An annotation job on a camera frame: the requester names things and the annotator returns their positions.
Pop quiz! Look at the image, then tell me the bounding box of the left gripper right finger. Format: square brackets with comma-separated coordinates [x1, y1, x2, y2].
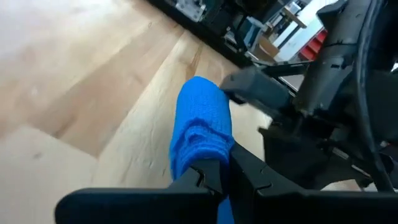
[229, 141, 398, 224]

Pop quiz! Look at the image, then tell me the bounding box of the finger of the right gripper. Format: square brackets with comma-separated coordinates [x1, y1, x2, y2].
[219, 66, 294, 118]

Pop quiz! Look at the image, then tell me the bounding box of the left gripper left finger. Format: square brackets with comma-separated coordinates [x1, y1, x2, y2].
[55, 158, 230, 224]

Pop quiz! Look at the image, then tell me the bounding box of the blue elastic bandage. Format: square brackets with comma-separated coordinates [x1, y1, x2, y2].
[169, 76, 236, 224]

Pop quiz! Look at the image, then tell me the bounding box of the brown cardboard box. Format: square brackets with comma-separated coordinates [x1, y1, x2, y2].
[251, 35, 280, 62]

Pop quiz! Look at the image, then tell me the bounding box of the red storage bin shelf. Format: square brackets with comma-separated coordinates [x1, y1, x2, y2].
[298, 29, 327, 62]

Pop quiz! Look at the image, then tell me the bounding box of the white arm base bracket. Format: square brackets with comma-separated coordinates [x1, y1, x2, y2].
[175, 0, 206, 22]

